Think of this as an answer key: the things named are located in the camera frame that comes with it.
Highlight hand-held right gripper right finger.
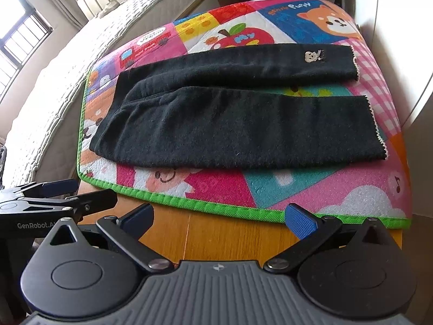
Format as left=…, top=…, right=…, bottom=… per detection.
left=264, top=203, right=389, bottom=275

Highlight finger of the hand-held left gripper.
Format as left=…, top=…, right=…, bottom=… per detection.
left=0, top=179, right=79, bottom=200
left=0, top=189, right=118, bottom=220

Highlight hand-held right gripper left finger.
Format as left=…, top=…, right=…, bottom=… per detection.
left=41, top=203, right=175, bottom=275

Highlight black pants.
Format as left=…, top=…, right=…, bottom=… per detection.
left=90, top=42, right=370, bottom=170

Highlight colourful printed play mat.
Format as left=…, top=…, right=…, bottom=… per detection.
left=77, top=0, right=413, bottom=229

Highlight white quilted mattress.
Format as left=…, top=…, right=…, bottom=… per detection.
left=0, top=0, right=201, bottom=190

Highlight window with dark bars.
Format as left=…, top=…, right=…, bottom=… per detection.
left=0, top=0, right=54, bottom=90

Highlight white wardrobe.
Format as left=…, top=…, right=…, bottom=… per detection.
left=352, top=0, right=433, bottom=129

